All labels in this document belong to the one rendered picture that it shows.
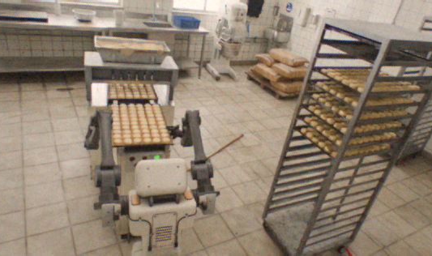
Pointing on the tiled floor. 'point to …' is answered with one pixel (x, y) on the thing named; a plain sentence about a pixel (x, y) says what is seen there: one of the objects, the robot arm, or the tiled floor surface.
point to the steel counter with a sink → (149, 28)
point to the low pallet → (271, 87)
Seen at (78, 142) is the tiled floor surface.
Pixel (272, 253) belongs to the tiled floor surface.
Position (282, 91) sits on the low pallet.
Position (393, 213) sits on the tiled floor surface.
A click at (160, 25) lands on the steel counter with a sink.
